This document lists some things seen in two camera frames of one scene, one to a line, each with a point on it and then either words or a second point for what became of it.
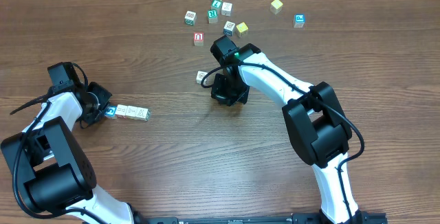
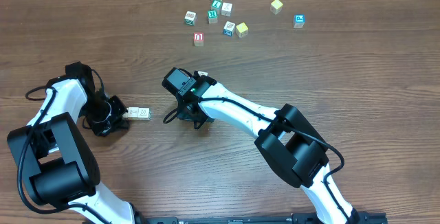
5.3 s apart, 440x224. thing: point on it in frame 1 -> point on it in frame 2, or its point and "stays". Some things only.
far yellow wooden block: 276,6 stays
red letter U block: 199,38 stays
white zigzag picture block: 142,114 stays
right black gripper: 218,94 -> 184,115
